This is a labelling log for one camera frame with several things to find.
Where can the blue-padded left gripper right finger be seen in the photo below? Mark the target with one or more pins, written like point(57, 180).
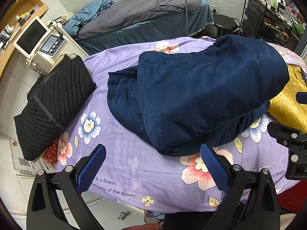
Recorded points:
point(249, 198)

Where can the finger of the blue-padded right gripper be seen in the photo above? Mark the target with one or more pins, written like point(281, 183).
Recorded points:
point(301, 97)

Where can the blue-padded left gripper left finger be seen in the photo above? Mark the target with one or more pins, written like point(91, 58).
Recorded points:
point(44, 209)

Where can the navy blue puffer jacket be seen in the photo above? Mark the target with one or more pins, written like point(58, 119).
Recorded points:
point(178, 102)

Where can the gold shiny jacket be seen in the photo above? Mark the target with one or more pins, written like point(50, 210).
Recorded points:
point(284, 107)

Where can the pink white knit blanket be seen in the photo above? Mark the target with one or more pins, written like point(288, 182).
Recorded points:
point(290, 57)

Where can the printed paper sheet on floor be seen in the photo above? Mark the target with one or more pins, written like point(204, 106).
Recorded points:
point(24, 167)

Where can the red patterned cloth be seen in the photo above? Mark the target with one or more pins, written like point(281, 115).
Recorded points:
point(51, 152)

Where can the purple floral bed sheet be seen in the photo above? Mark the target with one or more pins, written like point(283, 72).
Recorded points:
point(134, 172)

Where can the black round stool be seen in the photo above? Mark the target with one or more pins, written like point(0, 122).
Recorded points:
point(223, 22)

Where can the black quilted jacket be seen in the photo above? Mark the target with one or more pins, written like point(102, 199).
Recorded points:
point(53, 103)

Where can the grey blanket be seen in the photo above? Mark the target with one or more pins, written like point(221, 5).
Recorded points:
point(128, 12)

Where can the white machine with screen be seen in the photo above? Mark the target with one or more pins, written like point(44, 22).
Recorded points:
point(43, 46)

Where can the massage bed with teal cover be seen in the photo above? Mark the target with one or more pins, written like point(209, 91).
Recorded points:
point(166, 27)

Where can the blue crumpled blanket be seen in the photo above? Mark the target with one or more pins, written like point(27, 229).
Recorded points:
point(88, 13)

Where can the black wire rack cart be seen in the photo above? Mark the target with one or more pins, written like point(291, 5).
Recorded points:
point(260, 22)

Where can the wooden wall shelf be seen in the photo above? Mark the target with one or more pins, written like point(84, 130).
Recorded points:
point(19, 8)

